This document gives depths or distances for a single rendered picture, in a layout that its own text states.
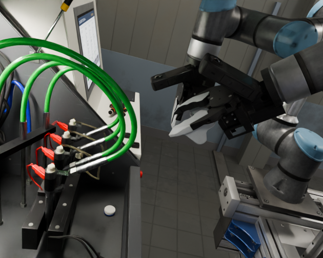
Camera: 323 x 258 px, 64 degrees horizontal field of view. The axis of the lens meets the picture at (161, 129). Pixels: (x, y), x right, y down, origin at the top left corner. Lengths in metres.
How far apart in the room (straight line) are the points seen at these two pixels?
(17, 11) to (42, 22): 0.07
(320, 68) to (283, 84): 0.05
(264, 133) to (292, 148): 0.12
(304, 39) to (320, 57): 0.14
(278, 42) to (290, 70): 0.15
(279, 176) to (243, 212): 0.18
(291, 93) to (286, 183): 0.58
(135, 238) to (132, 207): 0.12
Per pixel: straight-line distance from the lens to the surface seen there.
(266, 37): 0.63
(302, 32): 0.60
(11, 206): 1.03
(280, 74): 0.47
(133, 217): 0.84
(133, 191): 0.92
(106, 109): 1.36
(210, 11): 0.63
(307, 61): 0.47
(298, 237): 1.08
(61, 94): 0.92
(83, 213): 0.99
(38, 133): 0.88
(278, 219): 1.09
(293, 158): 0.98
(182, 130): 0.49
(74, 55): 0.53
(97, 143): 0.80
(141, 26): 2.86
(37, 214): 0.79
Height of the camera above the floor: 1.56
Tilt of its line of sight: 27 degrees down
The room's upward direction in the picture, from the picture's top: 15 degrees clockwise
